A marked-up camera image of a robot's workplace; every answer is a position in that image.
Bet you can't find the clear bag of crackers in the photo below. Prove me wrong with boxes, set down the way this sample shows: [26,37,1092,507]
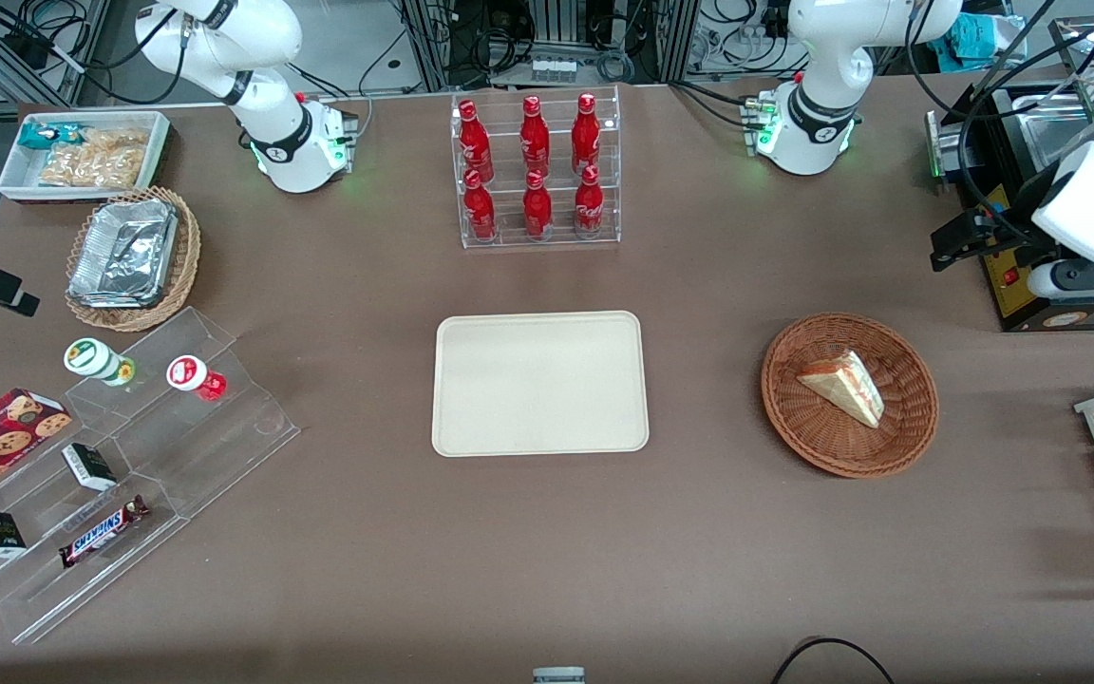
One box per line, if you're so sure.
[38,127,151,190]

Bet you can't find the steel warmer pan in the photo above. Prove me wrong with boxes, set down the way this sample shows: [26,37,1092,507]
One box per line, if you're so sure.
[1017,93,1094,172]

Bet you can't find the triangular sandwich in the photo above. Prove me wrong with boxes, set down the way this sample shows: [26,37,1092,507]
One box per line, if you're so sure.
[796,350,886,430]

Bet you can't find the teal snack packet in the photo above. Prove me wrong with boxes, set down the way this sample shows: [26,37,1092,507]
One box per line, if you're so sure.
[17,122,85,153]

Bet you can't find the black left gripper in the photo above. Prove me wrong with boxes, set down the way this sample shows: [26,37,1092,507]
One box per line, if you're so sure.
[930,169,1066,275]

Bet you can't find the beige plastic tray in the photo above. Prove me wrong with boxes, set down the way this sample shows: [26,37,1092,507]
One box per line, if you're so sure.
[431,311,651,459]

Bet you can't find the black food warmer cabinet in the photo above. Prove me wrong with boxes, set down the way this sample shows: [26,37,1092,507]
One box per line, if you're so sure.
[924,17,1094,333]

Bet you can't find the red cola bottle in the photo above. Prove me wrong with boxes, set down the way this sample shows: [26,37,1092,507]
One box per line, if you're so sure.
[522,170,554,240]
[458,99,495,183]
[574,165,605,237]
[519,95,551,180]
[463,169,498,242]
[572,92,601,178]

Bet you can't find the black cable loop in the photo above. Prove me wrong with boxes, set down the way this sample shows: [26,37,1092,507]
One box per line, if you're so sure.
[771,636,896,684]

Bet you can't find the green lid yogurt cup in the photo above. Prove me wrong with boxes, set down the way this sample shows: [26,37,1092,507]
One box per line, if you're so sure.
[63,337,138,388]

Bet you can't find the clear acrylic bottle rack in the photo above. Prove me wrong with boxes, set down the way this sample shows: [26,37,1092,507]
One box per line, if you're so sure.
[451,85,622,251]

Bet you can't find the light wicker basket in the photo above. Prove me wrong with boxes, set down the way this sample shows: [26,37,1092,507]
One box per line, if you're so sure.
[64,185,202,333]

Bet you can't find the stacked aluminium foil containers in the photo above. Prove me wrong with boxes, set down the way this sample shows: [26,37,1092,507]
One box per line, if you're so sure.
[67,197,179,310]

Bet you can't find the Snickers chocolate bar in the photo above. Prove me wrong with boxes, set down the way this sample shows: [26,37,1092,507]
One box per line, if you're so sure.
[58,494,151,570]

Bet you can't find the clear acrylic step display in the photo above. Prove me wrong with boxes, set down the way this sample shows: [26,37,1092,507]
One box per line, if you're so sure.
[0,305,302,646]

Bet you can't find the teal plastic bag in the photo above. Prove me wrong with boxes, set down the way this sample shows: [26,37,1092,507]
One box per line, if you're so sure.
[944,13,1030,73]

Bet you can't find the red lid yogurt cup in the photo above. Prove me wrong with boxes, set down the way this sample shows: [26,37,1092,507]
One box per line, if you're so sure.
[165,353,228,403]

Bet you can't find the white rectangular snack bin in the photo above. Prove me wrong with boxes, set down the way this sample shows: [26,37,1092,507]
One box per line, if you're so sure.
[0,110,172,204]

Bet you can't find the brown wicker basket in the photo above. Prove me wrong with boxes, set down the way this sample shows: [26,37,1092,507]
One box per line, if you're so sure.
[761,313,940,479]

